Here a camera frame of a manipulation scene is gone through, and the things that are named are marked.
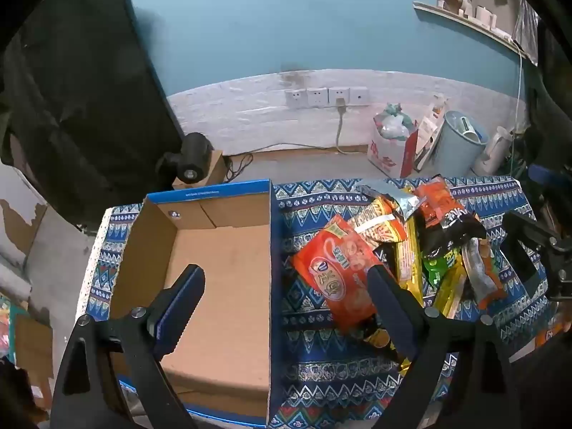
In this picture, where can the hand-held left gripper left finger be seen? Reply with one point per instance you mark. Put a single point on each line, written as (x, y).
(181, 313)

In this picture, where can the black cloth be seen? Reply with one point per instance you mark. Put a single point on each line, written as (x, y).
(76, 98)

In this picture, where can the white wall shelf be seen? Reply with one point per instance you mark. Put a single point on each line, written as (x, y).
(473, 22)

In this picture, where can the white red carton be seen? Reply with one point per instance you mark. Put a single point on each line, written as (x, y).
(431, 129)

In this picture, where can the green snack packet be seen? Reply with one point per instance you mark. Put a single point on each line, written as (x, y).
(440, 266)

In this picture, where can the red white paper bag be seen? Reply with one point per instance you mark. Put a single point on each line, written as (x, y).
(393, 156)

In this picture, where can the slim orange snack packet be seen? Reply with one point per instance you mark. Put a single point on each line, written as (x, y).
(482, 277)

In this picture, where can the silver black snack packet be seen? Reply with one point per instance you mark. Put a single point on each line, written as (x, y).
(384, 190)

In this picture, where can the large orange snack packet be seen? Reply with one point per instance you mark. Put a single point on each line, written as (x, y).
(339, 272)

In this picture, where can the white kettle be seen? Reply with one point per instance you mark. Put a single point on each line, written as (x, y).
(494, 149)

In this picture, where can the white wall socket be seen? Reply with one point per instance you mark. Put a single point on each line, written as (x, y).
(338, 94)
(296, 98)
(316, 97)
(359, 94)

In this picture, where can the long yellow snack packet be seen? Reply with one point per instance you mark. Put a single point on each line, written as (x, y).
(447, 295)
(409, 254)

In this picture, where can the blue cardboard box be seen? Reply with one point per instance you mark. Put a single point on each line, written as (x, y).
(223, 277)

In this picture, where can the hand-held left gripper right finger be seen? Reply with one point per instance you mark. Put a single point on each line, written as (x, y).
(393, 313)

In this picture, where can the orange yellow striped snack packet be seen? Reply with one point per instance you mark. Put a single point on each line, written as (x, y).
(380, 228)

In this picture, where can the grey blue waste bin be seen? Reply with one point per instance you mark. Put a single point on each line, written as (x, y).
(460, 143)

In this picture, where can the orange yellow black snack packet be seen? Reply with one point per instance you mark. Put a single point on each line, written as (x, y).
(380, 339)

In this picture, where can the black massage gun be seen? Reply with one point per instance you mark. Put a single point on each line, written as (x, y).
(190, 158)

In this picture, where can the flat brown cardboard sheet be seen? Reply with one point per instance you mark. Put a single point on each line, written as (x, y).
(29, 348)

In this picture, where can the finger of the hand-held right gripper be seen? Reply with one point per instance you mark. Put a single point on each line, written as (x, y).
(514, 232)

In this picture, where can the crumpled plastic bags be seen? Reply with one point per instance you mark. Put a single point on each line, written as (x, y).
(393, 123)

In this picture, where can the blue patterned tablecloth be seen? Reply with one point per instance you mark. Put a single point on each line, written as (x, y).
(313, 366)

